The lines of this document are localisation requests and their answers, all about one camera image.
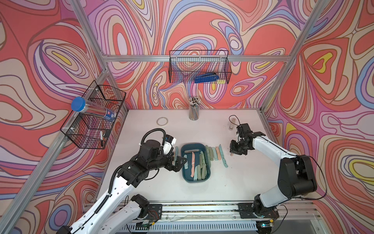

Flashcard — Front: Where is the light green ceramic fruit knife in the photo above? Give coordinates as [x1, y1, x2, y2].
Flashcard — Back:
[205, 145, 211, 168]

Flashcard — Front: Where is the black wire basket left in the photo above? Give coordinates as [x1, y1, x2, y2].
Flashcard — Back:
[60, 81, 126, 149]

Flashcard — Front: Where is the black wire basket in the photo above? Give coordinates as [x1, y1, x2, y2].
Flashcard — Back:
[168, 49, 232, 84]
[60, 81, 126, 149]

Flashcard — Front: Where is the masking tape roll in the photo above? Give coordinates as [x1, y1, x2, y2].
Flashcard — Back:
[156, 117, 168, 126]

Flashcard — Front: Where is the olive green folding knife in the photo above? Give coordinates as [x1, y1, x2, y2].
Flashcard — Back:
[208, 147, 214, 161]

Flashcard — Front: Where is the pencil holder cup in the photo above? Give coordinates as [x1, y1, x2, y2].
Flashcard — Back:
[189, 97, 200, 121]

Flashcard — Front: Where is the light blue ceramic fruit knife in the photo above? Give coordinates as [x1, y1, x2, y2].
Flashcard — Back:
[175, 146, 179, 157]

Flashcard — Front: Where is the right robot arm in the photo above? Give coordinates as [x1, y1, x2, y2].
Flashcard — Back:
[230, 123, 317, 218]

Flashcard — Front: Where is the teal plastic storage box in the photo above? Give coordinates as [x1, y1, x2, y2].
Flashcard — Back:
[181, 143, 211, 183]

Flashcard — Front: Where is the pink folding knife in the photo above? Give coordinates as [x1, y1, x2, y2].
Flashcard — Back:
[185, 149, 200, 154]
[215, 146, 222, 160]

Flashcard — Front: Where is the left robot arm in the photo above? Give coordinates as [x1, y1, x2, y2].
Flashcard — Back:
[57, 135, 187, 234]

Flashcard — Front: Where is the pink ceramic fruit knife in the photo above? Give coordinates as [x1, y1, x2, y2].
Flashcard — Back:
[191, 152, 195, 178]

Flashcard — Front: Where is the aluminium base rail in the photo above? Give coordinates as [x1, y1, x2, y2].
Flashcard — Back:
[84, 200, 316, 223]

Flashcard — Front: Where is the clear bottle blue cap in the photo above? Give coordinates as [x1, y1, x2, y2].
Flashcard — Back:
[71, 97, 116, 122]

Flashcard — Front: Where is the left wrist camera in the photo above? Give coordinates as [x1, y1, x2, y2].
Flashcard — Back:
[164, 134, 176, 148]

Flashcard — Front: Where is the black wire basket back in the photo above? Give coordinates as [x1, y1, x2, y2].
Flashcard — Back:
[168, 49, 232, 84]

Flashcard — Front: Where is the light blue folding knife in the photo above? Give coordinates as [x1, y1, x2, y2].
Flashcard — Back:
[212, 147, 218, 160]

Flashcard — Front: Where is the blue tool in basket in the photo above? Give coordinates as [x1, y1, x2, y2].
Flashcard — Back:
[194, 73, 219, 83]

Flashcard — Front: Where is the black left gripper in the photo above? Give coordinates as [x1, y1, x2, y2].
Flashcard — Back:
[146, 150, 188, 172]

